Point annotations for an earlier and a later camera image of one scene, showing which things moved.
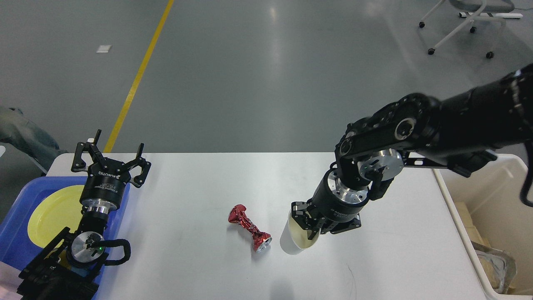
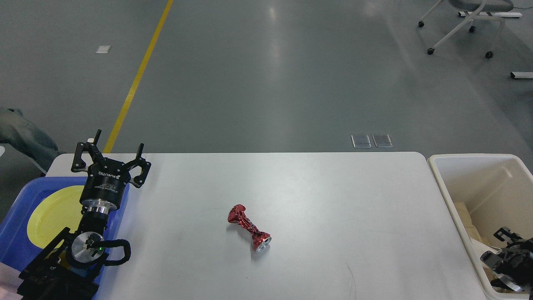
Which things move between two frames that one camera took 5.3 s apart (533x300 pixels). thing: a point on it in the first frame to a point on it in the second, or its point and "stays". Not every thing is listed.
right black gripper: x=332 y=201 to x=516 y=263
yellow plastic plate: x=61 y=210 stays
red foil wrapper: x=261 y=240 stays
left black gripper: x=103 y=189 stays
